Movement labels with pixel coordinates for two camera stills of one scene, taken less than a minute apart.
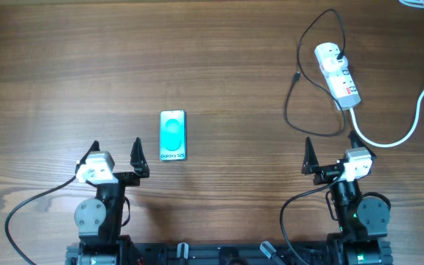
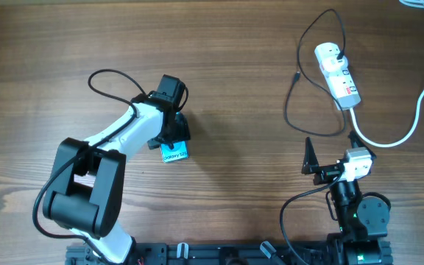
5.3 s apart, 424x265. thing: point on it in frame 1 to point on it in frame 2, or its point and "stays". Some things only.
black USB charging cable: x=313 y=81 stays
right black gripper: x=311 y=166 stays
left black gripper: x=136 y=161 to x=182 y=133
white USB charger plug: x=330 y=65 stays
